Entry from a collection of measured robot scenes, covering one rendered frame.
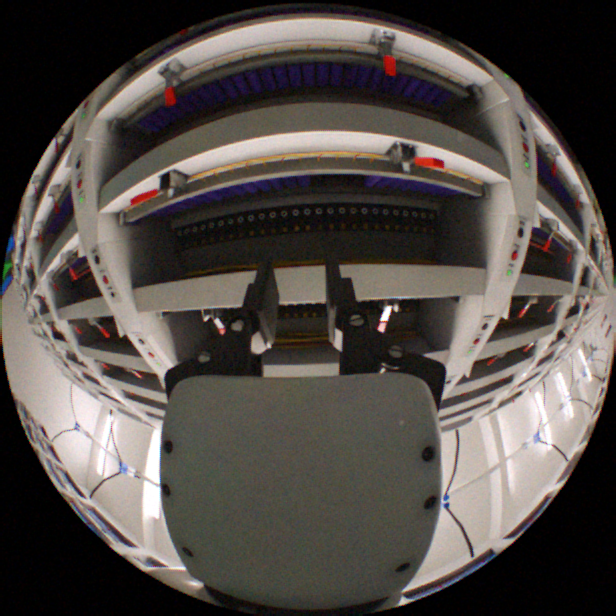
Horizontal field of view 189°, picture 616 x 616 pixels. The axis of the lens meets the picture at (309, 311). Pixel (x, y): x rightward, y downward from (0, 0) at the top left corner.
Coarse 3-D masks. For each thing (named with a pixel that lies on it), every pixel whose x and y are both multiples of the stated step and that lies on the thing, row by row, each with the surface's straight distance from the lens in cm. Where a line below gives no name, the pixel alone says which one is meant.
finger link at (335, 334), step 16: (336, 256) 12; (336, 272) 11; (336, 288) 10; (352, 288) 11; (336, 304) 9; (352, 304) 10; (336, 320) 10; (336, 336) 10; (384, 336) 9; (384, 352) 9; (400, 352) 9
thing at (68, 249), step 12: (72, 228) 52; (60, 240) 62; (72, 240) 53; (60, 252) 62; (72, 252) 65; (84, 252) 47; (48, 264) 81; (60, 264) 79; (72, 264) 81; (84, 264) 88; (48, 276) 88; (60, 276) 107; (72, 276) 104; (84, 276) 90; (48, 288) 105
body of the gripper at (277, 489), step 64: (192, 384) 8; (256, 384) 7; (320, 384) 7; (384, 384) 7; (192, 448) 7; (256, 448) 6; (320, 448) 6; (384, 448) 6; (192, 512) 8; (256, 512) 6; (320, 512) 6; (384, 512) 6; (192, 576) 10; (256, 576) 8; (320, 576) 7; (384, 576) 8
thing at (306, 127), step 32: (224, 128) 25; (256, 128) 23; (288, 128) 22; (320, 128) 22; (352, 128) 22; (384, 128) 24; (416, 128) 26; (448, 128) 29; (160, 160) 28; (192, 160) 26; (224, 160) 27; (448, 160) 29; (480, 160) 31; (128, 192) 33; (512, 192) 35; (128, 224) 40; (160, 224) 50
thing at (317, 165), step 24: (240, 168) 28; (264, 168) 27; (288, 168) 26; (312, 168) 26; (336, 168) 26; (360, 168) 27; (384, 168) 27; (432, 168) 30; (192, 192) 30; (480, 192) 36
